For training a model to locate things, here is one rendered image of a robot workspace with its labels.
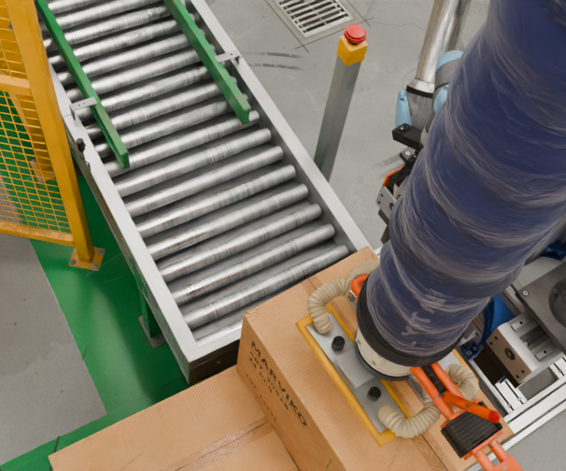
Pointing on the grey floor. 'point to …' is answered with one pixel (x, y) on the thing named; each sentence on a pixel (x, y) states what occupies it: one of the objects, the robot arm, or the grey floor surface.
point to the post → (338, 104)
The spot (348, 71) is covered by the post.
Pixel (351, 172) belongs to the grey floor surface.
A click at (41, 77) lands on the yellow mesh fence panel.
